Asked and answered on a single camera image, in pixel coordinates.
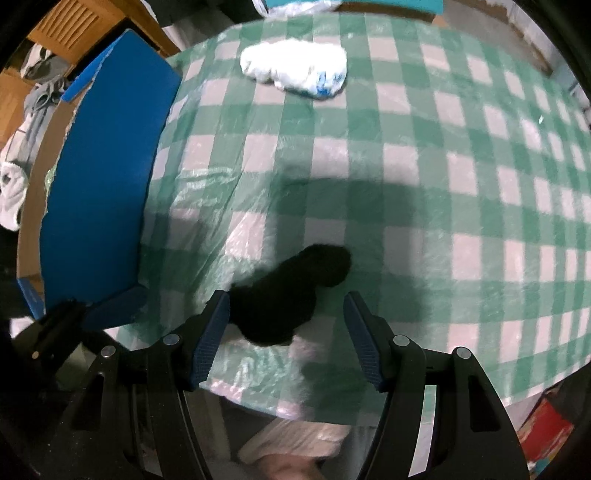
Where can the blue cardboard shoe box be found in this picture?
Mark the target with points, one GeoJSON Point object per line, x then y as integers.
{"type": "Point", "coordinates": [82, 216]}

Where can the white crumpled plastic bag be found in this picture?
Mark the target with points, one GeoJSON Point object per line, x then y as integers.
{"type": "Point", "coordinates": [316, 70]}

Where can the green checked tablecloth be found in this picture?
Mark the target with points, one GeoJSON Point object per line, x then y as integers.
{"type": "Point", "coordinates": [457, 177]}

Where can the wooden louvered wardrobe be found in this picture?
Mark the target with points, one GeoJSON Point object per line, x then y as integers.
{"type": "Point", "coordinates": [69, 29]}

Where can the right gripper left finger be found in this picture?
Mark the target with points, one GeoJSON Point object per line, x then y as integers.
{"type": "Point", "coordinates": [127, 397]}

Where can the white plastic bag under box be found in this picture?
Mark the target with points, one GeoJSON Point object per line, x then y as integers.
{"type": "Point", "coordinates": [285, 9]}

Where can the white fluffy towel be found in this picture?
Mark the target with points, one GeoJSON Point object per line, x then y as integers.
{"type": "Point", "coordinates": [14, 183]}

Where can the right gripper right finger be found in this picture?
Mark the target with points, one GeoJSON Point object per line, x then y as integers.
{"type": "Point", "coordinates": [473, 437]}

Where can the black sock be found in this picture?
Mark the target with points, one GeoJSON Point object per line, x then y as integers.
{"type": "Point", "coordinates": [268, 309]}

